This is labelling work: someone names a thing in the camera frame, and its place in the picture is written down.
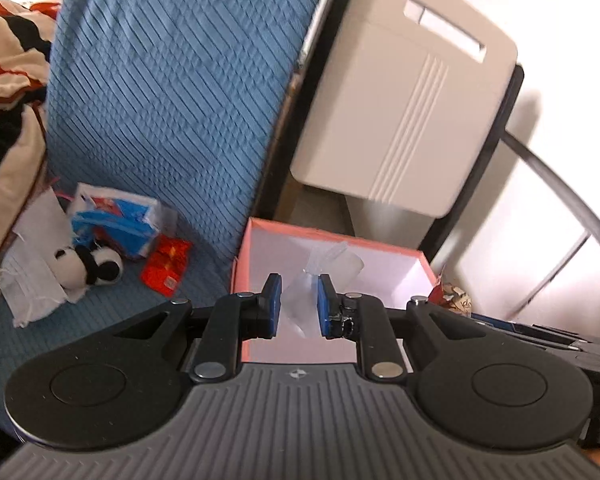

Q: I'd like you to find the panda plush toy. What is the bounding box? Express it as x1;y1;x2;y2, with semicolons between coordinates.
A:
50;245;125;291

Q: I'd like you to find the clear plastic bag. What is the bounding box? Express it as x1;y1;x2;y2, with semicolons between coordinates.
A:
280;242;365;341

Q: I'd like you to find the printed fleece blanket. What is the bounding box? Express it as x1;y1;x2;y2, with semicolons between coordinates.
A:
0;0;68;281

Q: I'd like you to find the white plastic panel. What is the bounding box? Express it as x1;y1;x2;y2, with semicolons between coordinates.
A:
290;0;520;220

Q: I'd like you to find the pink cardboard box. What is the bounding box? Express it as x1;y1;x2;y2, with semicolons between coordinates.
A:
230;217;438;365

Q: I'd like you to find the crumpled patterned wrapper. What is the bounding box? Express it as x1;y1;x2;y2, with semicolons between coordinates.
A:
427;267;473;317

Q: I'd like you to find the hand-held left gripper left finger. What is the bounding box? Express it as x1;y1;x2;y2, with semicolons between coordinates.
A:
96;273;285;384

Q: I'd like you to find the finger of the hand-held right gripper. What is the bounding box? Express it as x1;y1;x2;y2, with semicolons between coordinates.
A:
471;312;598;353

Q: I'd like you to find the white paper tissue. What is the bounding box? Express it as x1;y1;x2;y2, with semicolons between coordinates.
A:
0;192;83;328

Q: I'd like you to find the grey curved tube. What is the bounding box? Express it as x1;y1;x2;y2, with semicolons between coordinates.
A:
497;127;600;261

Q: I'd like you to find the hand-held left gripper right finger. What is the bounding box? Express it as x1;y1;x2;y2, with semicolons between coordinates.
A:
318;273;496;385

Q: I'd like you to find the red foil packet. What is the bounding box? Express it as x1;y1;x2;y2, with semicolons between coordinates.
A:
140;234;193;291

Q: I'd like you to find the blue quilted bedspread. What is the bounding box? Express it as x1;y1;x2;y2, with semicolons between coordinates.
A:
0;0;331;436

